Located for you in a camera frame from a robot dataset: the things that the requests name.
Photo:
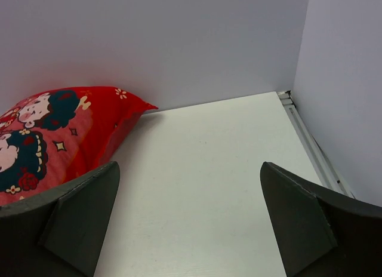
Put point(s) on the aluminium side rail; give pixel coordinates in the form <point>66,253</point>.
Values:
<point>327,174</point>

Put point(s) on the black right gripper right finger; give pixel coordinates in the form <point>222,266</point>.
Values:
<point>320,232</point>

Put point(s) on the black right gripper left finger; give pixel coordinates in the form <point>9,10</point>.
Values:
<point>59,232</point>

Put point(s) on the red patterned pillowcase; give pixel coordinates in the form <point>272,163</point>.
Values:
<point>56,136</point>

